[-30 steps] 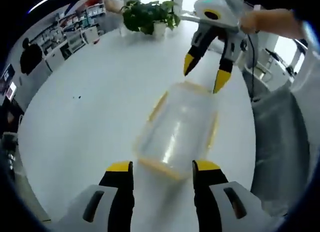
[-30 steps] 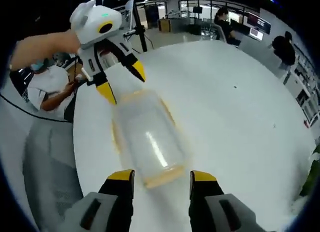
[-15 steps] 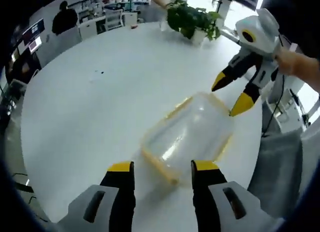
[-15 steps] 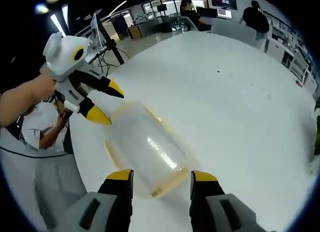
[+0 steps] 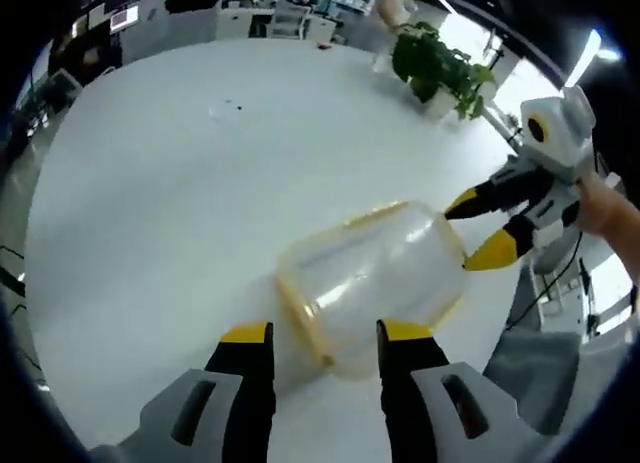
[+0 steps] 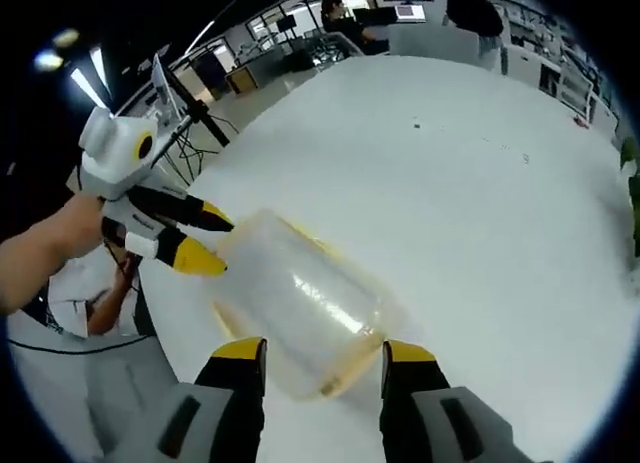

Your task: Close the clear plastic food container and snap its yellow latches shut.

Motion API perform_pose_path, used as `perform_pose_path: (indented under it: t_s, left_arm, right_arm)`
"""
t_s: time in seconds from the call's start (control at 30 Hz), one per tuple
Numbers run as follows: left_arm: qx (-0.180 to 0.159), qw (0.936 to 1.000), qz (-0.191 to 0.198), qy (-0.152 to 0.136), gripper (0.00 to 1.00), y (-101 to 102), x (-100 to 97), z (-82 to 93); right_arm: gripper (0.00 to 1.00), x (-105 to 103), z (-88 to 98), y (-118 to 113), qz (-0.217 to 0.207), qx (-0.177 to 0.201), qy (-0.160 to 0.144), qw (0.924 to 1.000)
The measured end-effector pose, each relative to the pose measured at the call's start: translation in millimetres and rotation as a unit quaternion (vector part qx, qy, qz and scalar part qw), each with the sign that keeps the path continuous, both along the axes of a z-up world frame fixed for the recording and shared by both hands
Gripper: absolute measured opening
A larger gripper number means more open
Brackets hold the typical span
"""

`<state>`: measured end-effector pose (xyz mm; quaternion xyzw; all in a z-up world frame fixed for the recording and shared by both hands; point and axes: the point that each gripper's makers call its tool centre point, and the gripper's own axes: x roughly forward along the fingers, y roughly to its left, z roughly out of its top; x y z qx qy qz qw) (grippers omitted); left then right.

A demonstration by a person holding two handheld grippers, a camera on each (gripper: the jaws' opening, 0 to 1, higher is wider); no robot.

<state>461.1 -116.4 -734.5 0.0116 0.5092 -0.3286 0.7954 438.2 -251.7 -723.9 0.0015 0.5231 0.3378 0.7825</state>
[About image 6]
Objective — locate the brown cabinet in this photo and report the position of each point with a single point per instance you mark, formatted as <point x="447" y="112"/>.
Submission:
<point x="244" y="79"/>

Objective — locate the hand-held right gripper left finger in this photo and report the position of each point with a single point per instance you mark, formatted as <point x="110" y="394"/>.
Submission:
<point x="235" y="398"/>

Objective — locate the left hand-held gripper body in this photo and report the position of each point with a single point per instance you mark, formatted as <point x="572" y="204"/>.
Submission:
<point x="117" y="158"/>

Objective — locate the silver laptop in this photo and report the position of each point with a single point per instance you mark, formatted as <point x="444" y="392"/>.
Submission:
<point x="162" y="90"/>

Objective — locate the ceiling light strip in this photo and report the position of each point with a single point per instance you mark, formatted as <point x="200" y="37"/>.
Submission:
<point x="92" y="83"/>

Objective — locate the green potted plant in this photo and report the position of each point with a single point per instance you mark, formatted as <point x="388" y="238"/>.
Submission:
<point x="632" y="193"/>

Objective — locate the black laptop stand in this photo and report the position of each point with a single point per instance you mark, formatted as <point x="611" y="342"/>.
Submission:
<point x="197" y="108"/>

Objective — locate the person's left hand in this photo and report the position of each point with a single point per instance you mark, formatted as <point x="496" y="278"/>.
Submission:
<point x="87" y="220"/>

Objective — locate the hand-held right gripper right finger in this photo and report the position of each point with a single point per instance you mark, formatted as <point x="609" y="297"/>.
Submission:
<point x="415" y="398"/>

